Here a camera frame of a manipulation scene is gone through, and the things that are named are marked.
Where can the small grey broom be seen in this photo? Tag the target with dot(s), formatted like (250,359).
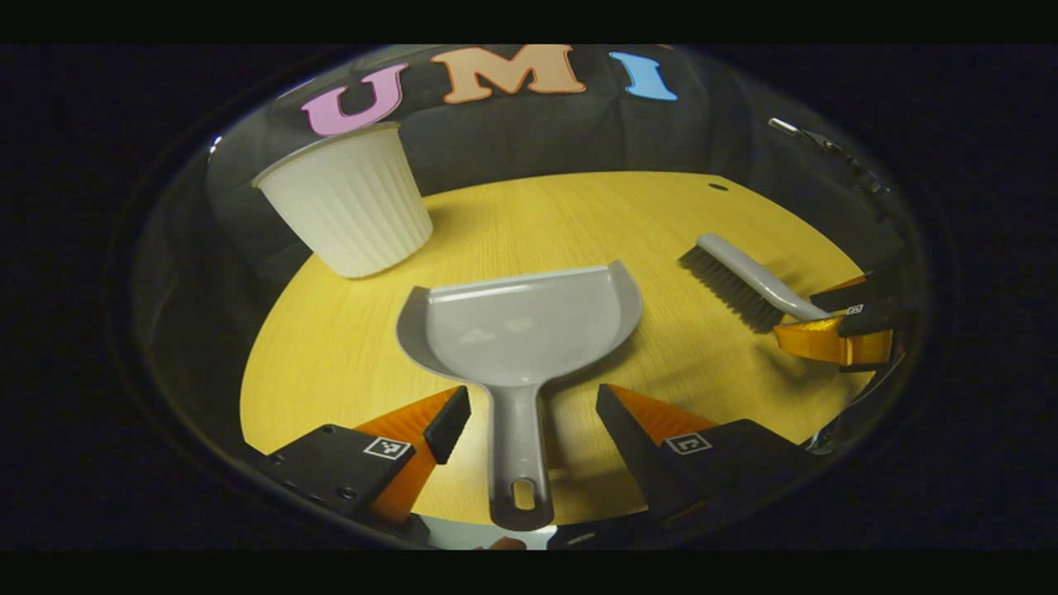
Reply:
(744,268)

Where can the white ribbed garbage bin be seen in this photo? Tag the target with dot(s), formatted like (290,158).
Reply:
(355,207)

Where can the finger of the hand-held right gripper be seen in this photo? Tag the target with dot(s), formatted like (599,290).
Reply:
(826,343)
(851,291)

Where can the grey plastic dustpan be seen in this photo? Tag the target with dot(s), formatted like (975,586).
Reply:
(521,330)

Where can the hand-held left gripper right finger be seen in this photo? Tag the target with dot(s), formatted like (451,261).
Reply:
(628,438)

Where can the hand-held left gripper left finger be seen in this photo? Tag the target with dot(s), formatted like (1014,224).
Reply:
(450,421)

